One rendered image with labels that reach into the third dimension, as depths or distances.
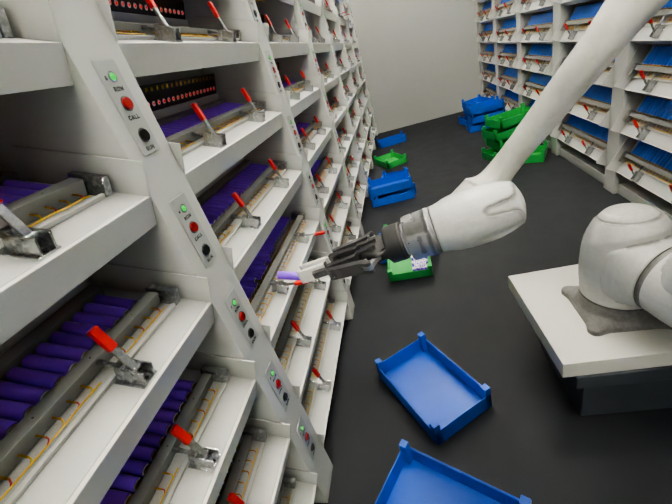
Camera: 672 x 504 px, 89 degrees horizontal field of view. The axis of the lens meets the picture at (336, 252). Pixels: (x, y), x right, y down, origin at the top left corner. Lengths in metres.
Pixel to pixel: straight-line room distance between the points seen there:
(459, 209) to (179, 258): 0.47
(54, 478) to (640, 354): 1.02
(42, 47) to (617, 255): 1.00
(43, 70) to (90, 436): 0.41
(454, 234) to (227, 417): 0.50
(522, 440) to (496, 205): 0.68
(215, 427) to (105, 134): 0.48
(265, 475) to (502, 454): 0.60
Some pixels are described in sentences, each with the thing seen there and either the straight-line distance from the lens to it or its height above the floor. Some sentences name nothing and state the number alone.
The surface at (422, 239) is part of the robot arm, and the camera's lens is 0.63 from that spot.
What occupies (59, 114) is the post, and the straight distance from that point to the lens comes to 0.59.
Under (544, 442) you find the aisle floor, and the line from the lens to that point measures 1.12.
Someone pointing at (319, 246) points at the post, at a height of 0.38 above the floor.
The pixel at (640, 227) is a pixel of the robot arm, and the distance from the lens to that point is 0.93.
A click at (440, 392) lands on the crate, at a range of 1.19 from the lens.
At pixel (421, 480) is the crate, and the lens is 1.07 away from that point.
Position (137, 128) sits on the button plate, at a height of 0.95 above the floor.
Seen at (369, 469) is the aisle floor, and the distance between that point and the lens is 1.11.
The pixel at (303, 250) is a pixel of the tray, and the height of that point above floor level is 0.49.
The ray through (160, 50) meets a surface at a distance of 0.72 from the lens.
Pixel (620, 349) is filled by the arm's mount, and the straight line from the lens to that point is 1.01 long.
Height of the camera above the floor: 0.96
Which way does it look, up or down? 28 degrees down
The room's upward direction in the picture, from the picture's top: 18 degrees counter-clockwise
